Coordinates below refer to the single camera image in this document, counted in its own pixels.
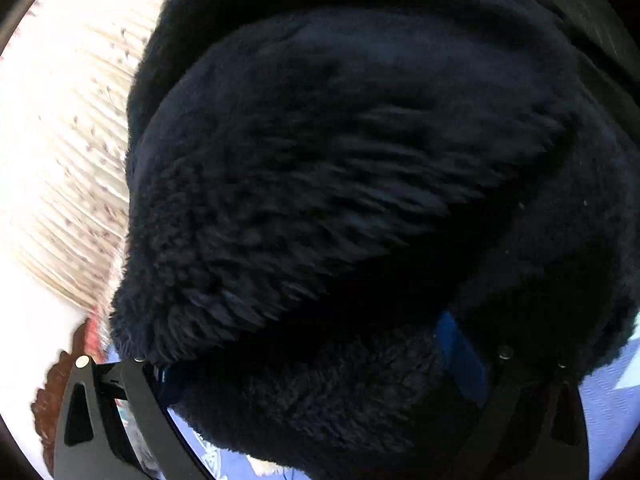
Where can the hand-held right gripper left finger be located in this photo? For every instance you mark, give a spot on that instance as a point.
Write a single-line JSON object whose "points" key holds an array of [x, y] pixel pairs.
{"points": [[141, 402]]}

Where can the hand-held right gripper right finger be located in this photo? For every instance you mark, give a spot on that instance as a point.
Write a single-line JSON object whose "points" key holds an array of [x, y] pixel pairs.
{"points": [[462, 355]]}

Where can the navy fleece garment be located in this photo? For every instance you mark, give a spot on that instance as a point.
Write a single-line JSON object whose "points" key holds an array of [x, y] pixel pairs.
{"points": [[325, 160]]}

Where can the blue geometric print bedsheet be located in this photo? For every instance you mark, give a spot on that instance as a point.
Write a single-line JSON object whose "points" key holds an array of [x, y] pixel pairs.
{"points": [[611, 410]]}

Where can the beige floral striped curtain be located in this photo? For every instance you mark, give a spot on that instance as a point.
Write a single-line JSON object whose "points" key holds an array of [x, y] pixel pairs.
{"points": [[65, 135]]}

